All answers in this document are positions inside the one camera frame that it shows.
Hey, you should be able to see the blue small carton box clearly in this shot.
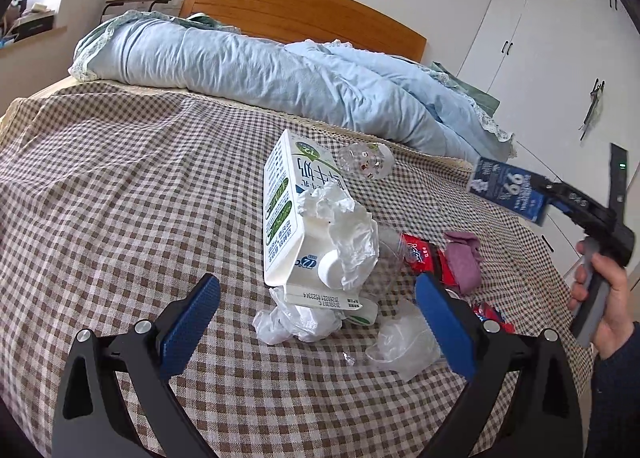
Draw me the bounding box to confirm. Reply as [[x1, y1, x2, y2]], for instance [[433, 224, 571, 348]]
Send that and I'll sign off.
[[466, 158, 548, 225]]

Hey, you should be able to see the clear plastic container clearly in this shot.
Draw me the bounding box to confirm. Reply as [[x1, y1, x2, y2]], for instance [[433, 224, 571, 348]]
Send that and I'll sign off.
[[368, 226, 406, 301]]

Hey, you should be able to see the white milk carton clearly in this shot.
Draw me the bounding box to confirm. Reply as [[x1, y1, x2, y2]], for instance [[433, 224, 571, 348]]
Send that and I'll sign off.
[[262, 129, 378, 326]]

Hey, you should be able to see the person's right forearm sleeve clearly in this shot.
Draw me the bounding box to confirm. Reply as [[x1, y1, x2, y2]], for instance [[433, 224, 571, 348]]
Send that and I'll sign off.
[[585, 321, 640, 458]]

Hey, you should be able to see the person's right hand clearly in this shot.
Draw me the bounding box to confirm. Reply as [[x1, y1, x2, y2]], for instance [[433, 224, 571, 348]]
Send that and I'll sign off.
[[568, 253, 634, 360]]

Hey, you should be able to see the purple cloth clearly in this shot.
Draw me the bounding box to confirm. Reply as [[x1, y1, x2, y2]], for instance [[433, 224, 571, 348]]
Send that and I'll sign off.
[[444, 231, 483, 295]]

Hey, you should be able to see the clear plastic bag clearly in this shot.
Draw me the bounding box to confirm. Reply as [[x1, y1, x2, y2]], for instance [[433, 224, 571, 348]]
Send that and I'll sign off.
[[363, 299, 442, 382]]

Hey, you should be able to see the green pillow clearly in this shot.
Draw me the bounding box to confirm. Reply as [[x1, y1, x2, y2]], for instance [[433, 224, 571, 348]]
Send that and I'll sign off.
[[428, 61, 500, 117]]

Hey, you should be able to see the red snack wrapper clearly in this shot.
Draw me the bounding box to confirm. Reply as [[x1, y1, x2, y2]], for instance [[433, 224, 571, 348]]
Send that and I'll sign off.
[[399, 231, 516, 333]]

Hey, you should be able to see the white wardrobe with drawers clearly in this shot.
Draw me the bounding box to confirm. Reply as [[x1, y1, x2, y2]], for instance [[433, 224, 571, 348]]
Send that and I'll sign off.
[[456, 0, 640, 289]]

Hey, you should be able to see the crumpled white plastic bag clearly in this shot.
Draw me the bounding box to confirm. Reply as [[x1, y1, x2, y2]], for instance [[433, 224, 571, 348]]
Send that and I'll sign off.
[[252, 287, 343, 345]]

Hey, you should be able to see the crumpled white tissue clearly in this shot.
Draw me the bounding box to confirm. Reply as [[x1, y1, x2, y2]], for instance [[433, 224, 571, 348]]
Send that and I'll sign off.
[[296, 183, 380, 292]]

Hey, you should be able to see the light blue duvet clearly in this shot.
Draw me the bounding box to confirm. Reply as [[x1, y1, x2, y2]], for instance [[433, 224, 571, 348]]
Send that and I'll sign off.
[[68, 10, 516, 162]]

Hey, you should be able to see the clutter on windowsill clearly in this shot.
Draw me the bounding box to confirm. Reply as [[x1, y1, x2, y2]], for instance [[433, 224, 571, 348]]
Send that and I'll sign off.
[[1, 0, 58, 48]]

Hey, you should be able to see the wooden headboard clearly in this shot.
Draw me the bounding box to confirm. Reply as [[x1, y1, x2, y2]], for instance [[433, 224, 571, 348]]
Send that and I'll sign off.
[[180, 0, 427, 62]]

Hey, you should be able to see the bedside table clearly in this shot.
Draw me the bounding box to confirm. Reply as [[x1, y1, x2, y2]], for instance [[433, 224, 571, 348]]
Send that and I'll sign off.
[[100, 0, 171, 22]]

